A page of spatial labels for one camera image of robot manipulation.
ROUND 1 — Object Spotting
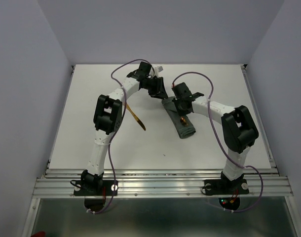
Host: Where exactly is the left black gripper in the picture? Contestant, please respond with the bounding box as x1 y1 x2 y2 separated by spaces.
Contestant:
144 77 169 100

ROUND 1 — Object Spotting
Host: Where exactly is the gold fork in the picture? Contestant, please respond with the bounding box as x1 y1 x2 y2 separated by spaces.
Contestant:
180 116 189 127

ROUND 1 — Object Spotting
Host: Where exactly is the grey cloth napkin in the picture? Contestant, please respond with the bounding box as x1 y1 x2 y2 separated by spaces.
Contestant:
161 97 196 139

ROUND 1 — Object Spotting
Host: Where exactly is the gold knife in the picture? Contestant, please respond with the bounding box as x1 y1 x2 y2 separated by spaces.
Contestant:
126 104 146 131

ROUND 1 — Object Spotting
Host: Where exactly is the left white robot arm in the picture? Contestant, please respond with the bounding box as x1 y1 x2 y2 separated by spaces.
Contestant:
80 59 168 195

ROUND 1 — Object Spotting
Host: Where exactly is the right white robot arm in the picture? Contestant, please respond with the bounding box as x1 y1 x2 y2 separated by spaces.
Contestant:
172 82 259 196

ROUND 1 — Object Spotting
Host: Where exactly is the red object at corner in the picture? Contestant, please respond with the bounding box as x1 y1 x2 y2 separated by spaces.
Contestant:
31 231 46 237

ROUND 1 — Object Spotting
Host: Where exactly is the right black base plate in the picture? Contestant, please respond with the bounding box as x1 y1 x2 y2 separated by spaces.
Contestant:
201 179 249 196

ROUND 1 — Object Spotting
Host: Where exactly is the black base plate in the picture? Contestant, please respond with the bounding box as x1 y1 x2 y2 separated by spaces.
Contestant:
201 179 249 196
70 180 118 197

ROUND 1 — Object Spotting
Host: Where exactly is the aluminium mounting rail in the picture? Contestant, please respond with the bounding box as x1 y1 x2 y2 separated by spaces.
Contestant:
33 167 293 198

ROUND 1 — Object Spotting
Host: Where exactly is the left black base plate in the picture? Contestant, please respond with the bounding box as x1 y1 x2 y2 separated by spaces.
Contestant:
70 180 118 197

